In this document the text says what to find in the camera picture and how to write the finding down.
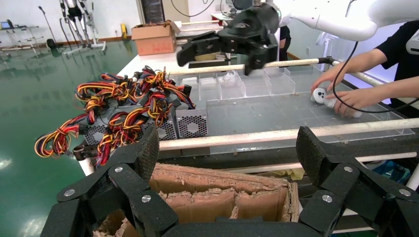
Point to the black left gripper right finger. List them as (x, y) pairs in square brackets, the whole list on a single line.
[(334, 176)]

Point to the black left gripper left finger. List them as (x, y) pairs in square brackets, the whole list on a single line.
[(131, 183)]

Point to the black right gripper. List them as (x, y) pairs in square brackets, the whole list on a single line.
[(252, 26)]

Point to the white plush toy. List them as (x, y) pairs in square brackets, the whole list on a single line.
[(319, 95)]

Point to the person right forearm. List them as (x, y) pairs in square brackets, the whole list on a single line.
[(366, 62)]

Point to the person left forearm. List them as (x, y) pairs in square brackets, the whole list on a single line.
[(392, 90)]

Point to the person left hand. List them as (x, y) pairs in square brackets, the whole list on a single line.
[(352, 99)]

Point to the person right hand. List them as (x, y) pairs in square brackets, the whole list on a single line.
[(332, 77)]

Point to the yellow bag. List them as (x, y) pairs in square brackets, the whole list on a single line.
[(206, 57)]

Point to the crumpled clear plastic piece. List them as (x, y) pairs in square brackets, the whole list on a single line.
[(230, 78)]

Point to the yellow cloth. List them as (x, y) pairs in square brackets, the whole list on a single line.
[(291, 174)]

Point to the black pipe connector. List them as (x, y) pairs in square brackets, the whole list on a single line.
[(327, 60), (82, 152)]

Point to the blue plastic object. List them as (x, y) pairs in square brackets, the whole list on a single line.
[(392, 173)]

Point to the background person black shirt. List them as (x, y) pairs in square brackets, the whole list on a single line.
[(285, 39)]

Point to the brown cardboard carton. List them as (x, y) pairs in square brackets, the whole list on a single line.
[(154, 39)]

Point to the clear acrylic divided tray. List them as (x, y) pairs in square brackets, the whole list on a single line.
[(278, 111)]

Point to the worn cardboard box with dividers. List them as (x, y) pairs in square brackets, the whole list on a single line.
[(212, 183)]

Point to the white work table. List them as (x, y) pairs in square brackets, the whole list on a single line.
[(144, 65)]

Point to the dark doorway panel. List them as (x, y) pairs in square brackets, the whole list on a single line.
[(152, 11)]

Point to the white standing fan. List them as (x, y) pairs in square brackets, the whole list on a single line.
[(322, 39)]

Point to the yellow upright object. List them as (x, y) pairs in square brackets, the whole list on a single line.
[(123, 31)]

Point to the robot on metal stand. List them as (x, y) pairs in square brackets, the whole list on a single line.
[(75, 13)]

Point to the black microphone stand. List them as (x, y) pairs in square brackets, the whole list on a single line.
[(50, 43)]

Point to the background desk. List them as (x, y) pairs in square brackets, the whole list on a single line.
[(23, 28)]

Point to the laptop with blue screen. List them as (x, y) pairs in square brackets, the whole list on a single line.
[(6, 25)]

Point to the white frame leg pipe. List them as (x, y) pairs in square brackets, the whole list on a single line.
[(86, 166), (414, 178)]

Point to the white lower frame rail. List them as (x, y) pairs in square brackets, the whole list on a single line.
[(386, 156)]

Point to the white padded frame rail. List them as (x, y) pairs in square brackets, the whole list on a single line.
[(366, 78), (262, 134), (294, 62)]

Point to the black padded frame bar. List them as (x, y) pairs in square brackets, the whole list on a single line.
[(229, 158)]

